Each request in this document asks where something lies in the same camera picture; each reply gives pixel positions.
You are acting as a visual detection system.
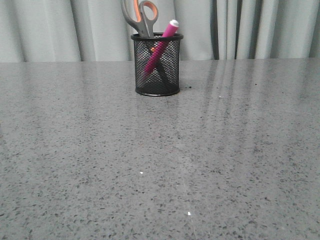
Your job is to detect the pink marker pen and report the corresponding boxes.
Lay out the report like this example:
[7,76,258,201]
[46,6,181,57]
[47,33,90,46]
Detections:
[144,19,179,77]

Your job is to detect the grey orange scissors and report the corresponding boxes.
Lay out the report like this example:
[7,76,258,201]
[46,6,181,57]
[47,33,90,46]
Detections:
[120,0,171,82]

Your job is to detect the black mesh pen holder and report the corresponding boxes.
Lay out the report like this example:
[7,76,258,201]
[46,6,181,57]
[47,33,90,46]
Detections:
[131,32,184,97]

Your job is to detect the white pleated curtain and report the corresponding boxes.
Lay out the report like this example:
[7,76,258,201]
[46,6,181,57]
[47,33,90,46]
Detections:
[0,0,320,63]

